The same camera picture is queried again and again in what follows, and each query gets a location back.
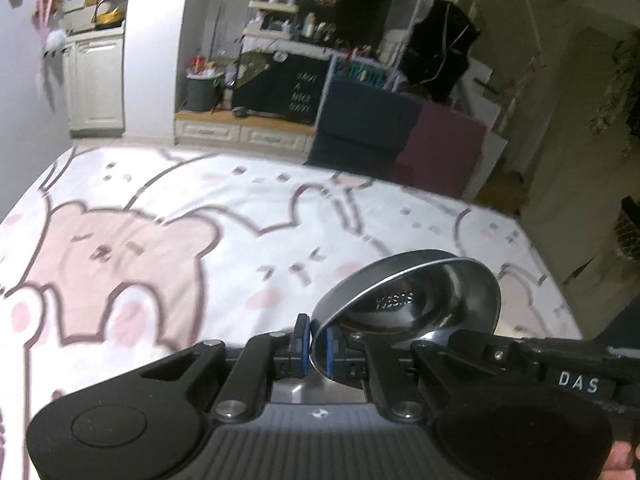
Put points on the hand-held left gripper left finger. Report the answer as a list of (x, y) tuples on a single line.
[(301, 347)]

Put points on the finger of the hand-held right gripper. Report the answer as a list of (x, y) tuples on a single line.
[(480, 347)]

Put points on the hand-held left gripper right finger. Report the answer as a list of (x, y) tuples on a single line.
[(331, 355)]

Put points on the small round steel bowl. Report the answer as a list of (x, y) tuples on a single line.
[(425, 295)]

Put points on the person's right hand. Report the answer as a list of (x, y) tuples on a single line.
[(624, 455)]

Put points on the maroon chair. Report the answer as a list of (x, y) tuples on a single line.
[(445, 150)]

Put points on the wooden top drawer unit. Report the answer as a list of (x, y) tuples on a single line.
[(245, 130)]

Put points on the dark blue chair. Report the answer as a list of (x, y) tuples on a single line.
[(365, 120)]

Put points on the black printed curtain cloth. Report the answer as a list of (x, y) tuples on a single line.
[(282, 87)]

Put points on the grey trash bin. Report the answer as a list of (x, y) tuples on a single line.
[(202, 92)]

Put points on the black jacket with white trim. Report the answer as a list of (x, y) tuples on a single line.
[(440, 50)]

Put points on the white shelf rack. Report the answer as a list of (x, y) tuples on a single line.
[(272, 17)]

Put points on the white floor cabinet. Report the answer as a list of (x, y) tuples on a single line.
[(97, 85)]

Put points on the yellow pot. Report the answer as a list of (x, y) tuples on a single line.
[(109, 17)]

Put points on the pink ribbon with white pompom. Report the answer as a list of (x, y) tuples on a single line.
[(52, 40)]

